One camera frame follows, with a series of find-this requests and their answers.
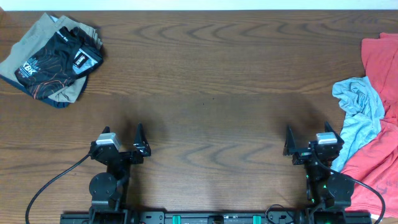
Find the khaki folded garment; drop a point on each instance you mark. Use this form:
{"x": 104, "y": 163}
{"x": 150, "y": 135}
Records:
{"x": 34, "y": 39}

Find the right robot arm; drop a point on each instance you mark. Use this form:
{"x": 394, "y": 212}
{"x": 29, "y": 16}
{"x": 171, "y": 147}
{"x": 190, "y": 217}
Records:
{"x": 329, "y": 192}

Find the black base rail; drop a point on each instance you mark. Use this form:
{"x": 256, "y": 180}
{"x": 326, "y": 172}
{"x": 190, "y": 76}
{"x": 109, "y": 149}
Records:
{"x": 272, "y": 216}

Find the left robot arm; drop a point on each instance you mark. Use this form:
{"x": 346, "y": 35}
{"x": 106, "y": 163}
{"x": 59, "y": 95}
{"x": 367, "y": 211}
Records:
{"x": 109, "y": 189}

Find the light blue t-shirt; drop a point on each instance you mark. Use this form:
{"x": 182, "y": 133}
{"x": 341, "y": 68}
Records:
{"x": 363, "y": 114}

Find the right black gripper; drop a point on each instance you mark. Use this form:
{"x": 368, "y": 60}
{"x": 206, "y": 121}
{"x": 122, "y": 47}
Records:
{"x": 290, "y": 149}

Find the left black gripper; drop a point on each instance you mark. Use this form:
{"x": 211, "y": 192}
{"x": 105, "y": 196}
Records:
{"x": 140, "y": 147}

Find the navy folded garment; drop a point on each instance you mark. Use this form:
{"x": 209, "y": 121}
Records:
{"x": 54, "y": 103}

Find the black patterned folded shirt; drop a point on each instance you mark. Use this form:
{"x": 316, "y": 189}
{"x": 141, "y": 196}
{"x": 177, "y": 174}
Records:
{"x": 67, "y": 56}

